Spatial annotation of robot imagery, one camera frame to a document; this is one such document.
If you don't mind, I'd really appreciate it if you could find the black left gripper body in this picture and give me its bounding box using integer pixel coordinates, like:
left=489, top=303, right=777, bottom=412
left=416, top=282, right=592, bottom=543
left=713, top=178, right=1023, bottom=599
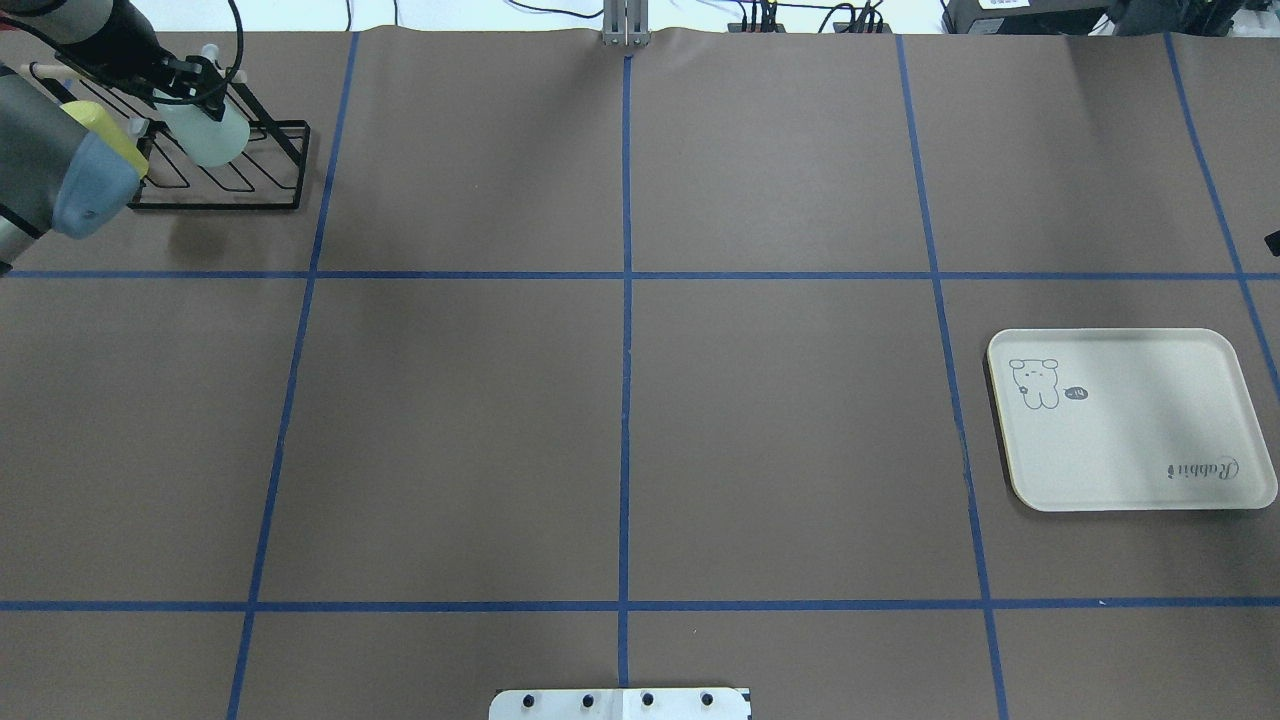
left=150, top=55, right=229, bottom=109

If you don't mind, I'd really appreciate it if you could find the light green cup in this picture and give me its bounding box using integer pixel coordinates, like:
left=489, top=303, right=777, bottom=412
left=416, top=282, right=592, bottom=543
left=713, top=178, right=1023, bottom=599
left=156, top=104, right=251, bottom=168

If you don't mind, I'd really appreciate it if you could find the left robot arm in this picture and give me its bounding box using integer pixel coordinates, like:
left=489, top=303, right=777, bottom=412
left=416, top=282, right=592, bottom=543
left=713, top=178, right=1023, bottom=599
left=1, top=1, right=250, bottom=272

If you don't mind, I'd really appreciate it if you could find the yellow cup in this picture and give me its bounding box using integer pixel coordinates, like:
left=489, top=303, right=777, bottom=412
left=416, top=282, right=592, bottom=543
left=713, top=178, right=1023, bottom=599
left=60, top=100, right=148, bottom=179

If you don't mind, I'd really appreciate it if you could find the cream rabbit tray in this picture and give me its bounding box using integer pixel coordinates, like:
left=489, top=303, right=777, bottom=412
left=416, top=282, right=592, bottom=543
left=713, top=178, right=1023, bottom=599
left=986, top=328, right=1277, bottom=512

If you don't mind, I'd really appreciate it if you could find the white mounting plate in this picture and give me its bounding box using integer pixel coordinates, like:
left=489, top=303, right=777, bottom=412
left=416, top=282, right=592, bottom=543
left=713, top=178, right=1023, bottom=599
left=488, top=687, right=753, bottom=719

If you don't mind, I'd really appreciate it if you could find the black wire cup rack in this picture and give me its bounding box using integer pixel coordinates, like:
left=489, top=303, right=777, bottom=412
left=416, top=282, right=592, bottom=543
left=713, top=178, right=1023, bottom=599
left=19, top=61, right=312, bottom=211

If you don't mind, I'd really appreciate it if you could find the aluminium frame post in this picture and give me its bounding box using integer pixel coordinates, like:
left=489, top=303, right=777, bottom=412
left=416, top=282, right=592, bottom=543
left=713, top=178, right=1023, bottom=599
left=600, top=0, right=652, bottom=47

